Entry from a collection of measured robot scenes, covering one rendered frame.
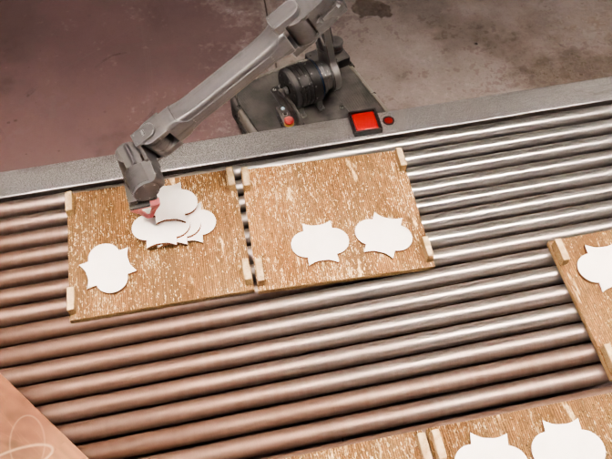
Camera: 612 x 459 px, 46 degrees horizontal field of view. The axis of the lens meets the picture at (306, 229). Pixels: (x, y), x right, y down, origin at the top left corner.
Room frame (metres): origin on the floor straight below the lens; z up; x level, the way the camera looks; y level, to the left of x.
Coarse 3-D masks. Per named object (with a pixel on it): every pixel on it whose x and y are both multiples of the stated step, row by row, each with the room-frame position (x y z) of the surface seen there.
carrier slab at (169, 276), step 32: (96, 192) 1.06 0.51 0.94; (192, 192) 1.06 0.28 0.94; (224, 192) 1.06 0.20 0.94; (96, 224) 0.96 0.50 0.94; (128, 224) 0.96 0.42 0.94; (224, 224) 0.96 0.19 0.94; (128, 256) 0.87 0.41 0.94; (160, 256) 0.87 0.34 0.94; (192, 256) 0.87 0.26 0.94; (224, 256) 0.87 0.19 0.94; (96, 288) 0.79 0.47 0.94; (128, 288) 0.79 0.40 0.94; (160, 288) 0.79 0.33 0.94; (192, 288) 0.79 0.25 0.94; (224, 288) 0.79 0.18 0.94
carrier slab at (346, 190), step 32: (320, 160) 1.16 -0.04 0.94; (352, 160) 1.16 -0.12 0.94; (384, 160) 1.16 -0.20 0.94; (256, 192) 1.06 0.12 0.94; (288, 192) 1.06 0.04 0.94; (320, 192) 1.06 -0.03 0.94; (352, 192) 1.06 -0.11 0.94; (384, 192) 1.06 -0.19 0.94; (256, 224) 0.96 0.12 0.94; (288, 224) 0.96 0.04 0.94; (320, 224) 0.96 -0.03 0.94; (352, 224) 0.96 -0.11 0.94; (416, 224) 0.96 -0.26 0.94; (256, 256) 0.87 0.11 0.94; (288, 256) 0.87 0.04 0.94; (352, 256) 0.88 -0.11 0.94; (384, 256) 0.88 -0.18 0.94; (416, 256) 0.88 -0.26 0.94; (288, 288) 0.79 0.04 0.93
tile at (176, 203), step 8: (176, 184) 1.05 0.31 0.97; (160, 192) 1.02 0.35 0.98; (168, 192) 1.03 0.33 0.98; (176, 192) 1.03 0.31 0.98; (184, 192) 1.03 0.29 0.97; (160, 200) 1.00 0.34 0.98; (168, 200) 1.00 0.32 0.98; (176, 200) 1.00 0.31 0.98; (184, 200) 1.01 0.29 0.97; (192, 200) 1.01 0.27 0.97; (160, 208) 0.98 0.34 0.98; (168, 208) 0.98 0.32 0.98; (176, 208) 0.98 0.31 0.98; (184, 208) 0.99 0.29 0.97; (192, 208) 0.99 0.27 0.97; (160, 216) 0.95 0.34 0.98; (168, 216) 0.96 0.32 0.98; (176, 216) 0.96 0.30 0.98; (184, 216) 0.96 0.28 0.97
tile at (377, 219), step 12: (360, 228) 0.95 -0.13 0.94; (372, 228) 0.95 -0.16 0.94; (384, 228) 0.95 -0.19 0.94; (396, 228) 0.95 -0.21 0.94; (360, 240) 0.91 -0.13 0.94; (372, 240) 0.91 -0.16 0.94; (384, 240) 0.91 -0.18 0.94; (396, 240) 0.91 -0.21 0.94; (408, 240) 0.91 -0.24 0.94; (384, 252) 0.88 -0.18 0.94
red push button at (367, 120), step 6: (354, 114) 1.32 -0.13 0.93; (360, 114) 1.32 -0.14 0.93; (366, 114) 1.32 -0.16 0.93; (372, 114) 1.32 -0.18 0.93; (354, 120) 1.30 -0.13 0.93; (360, 120) 1.30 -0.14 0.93; (366, 120) 1.30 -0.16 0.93; (372, 120) 1.30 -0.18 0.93; (360, 126) 1.28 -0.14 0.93; (366, 126) 1.28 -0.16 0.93; (372, 126) 1.28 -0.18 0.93
